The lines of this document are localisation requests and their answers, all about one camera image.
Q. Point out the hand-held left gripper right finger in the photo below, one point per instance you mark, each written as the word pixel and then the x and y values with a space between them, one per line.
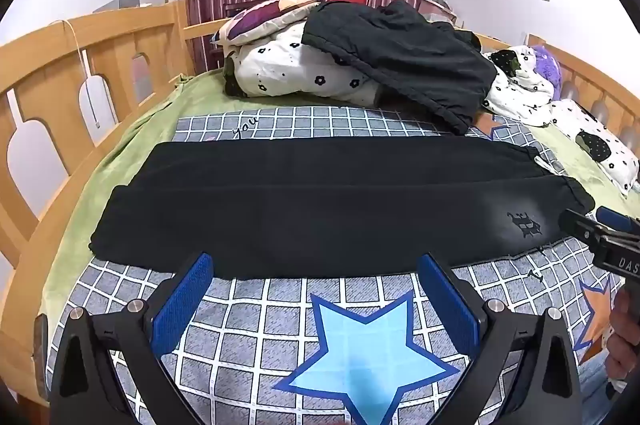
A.
pixel 447 300

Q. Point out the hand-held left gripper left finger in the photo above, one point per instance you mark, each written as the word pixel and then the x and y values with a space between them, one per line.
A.
pixel 182 300

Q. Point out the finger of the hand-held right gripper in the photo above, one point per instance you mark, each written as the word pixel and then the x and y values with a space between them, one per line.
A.
pixel 617 219
pixel 577 226

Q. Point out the black pants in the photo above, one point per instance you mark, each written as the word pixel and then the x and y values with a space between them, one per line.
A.
pixel 320 205

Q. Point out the person's right hand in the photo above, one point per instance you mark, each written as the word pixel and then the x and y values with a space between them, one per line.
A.
pixel 626 335

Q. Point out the white floral pillow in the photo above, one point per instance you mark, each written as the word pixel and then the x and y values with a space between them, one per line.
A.
pixel 595 145

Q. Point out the grey checked star blanket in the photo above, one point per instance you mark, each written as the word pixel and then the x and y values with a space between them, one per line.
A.
pixel 260 320

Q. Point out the person's jeans leg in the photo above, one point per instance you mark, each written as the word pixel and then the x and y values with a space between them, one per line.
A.
pixel 595 385

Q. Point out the crumpled white floral sheet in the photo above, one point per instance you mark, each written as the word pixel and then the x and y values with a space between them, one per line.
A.
pixel 515 95

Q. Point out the purple plush toy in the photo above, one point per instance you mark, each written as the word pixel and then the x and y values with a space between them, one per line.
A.
pixel 547 65

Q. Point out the dark jacket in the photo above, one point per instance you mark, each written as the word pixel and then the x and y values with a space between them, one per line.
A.
pixel 405 50

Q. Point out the white floral quilt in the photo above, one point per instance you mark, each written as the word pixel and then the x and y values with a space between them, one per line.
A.
pixel 285 65

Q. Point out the clear plastic box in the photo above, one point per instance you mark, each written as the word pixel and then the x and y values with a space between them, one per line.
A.
pixel 435 7

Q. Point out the purple patterned pillow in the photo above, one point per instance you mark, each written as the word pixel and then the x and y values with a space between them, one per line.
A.
pixel 265 12

